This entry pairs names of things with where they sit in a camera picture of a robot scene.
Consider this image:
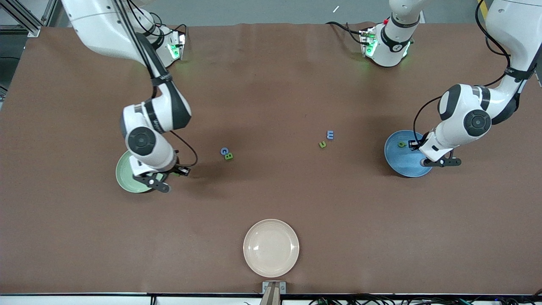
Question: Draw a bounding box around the green plate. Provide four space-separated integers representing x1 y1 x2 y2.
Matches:
116 149 166 194

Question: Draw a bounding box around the blue plate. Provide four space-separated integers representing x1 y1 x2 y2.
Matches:
384 130 432 178

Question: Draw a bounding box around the beige plate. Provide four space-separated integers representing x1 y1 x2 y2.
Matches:
243 219 300 278

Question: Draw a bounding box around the brown table mat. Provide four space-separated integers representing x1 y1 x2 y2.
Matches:
0 22 542 295

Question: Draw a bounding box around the white table edge rail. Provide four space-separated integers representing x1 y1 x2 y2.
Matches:
0 292 542 305

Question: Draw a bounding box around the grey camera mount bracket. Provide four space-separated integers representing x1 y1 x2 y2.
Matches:
262 281 287 305

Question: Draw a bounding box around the aluminium frame profile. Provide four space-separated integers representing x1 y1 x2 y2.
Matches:
0 0 58 37

